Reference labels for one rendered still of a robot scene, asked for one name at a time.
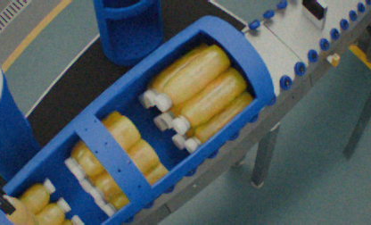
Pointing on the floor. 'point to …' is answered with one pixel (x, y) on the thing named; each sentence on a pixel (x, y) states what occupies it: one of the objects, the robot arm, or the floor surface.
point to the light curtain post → (367, 111)
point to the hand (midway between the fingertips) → (3, 199)
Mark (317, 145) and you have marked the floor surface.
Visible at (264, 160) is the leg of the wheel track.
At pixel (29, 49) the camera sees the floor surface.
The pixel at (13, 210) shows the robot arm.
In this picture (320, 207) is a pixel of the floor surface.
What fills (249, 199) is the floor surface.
